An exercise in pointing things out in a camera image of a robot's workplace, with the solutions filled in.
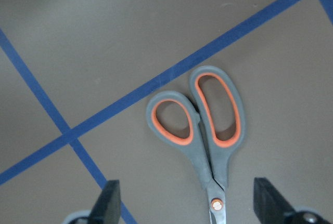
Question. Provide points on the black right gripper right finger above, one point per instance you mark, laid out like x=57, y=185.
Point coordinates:
x=271, y=207

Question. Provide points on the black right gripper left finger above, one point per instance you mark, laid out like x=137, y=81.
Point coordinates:
x=107, y=208

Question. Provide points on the grey orange scissors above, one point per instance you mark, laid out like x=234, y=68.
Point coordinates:
x=208, y=154

